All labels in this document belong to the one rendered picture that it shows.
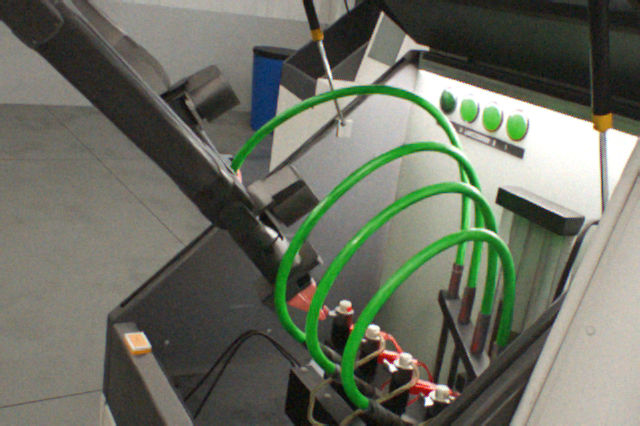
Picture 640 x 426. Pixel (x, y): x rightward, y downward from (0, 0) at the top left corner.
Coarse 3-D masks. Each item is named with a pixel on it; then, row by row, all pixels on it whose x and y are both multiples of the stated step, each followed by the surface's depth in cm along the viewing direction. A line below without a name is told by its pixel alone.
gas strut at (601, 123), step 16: (592, 0) 71; (608, 0) 71; (592, 16) 72; (592, 32) 73; (608, 32) 73; (592, 48) 74; (608, 48) 74; (592, 64) 75; (608, 64) 75; (592, 80) 76; (608, 80) 75; (592, 96) 77; (608, 96) 76; (592, 112) 78; (608, 112) 77; (592, 128) 79; (608, 128) 78
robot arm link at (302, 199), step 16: (272, 176) 102; (288, 176) 101; (256, 192) 101; (272, 192) 100; (288, 192) 101; (304, 192) 101; (224, 208) 95; (240, 208) 96; (256, 208) 100; (272, 208) 101; (288, 208) 101; (304, 208) 102; (224, 224) 96; (240, 224) 97; (256, 224) 99; (288, 224) 103
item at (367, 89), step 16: (320, 96) 109; (336, 96) 109; (400, 96) 110; (416, 96) 111; (288, 112) 109; (432, 112) 111; (272, 128) 110; (448, 128) 112; (256, 144) 110; (240, 160) 111; (464, 176) 115; (464, 208) 117; (464, 224) 118; (464, 256) 119
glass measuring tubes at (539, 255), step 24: (504, 192) 117; (528, 192) 116; (504, 216) 118; (528, 216) 112; (552, 216) 108; (576, 216) 107; (504, 240) 119; (528, 240) 116; (552, 240) 109; (528, 264) 114; (552, 264) 110; (528, 288) 114; (552, 288) 112; (528, 312) 117; (456, 384) 128
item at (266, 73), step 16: (256, 48) 715; (272, 48) 734; (288, 48) 752; (256, 64) 714; (272, 64) 703; (256, 80) 718; (272, 80) 708; (256, 96) 722; (272, 96) 713; (256, 112) 727; (272, 112) 718; (256, 128) 731
